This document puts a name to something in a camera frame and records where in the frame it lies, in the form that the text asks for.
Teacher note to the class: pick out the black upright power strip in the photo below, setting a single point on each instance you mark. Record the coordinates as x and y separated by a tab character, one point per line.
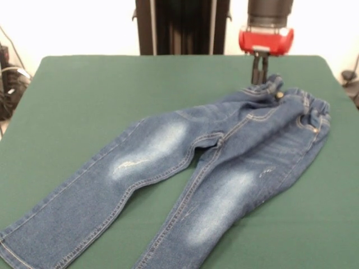
4	56

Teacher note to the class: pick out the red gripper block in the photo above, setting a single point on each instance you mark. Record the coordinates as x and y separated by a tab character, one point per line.
266	40

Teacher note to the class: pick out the black round plug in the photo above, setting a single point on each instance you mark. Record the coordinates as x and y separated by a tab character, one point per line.
347	75

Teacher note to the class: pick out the blue denim jeans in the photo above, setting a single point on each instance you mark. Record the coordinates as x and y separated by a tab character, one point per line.
196	168

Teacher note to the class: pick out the black metal column stand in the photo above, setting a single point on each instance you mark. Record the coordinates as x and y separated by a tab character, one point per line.
182	28

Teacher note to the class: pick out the dark green table cloth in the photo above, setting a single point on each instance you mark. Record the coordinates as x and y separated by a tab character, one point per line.
112	98

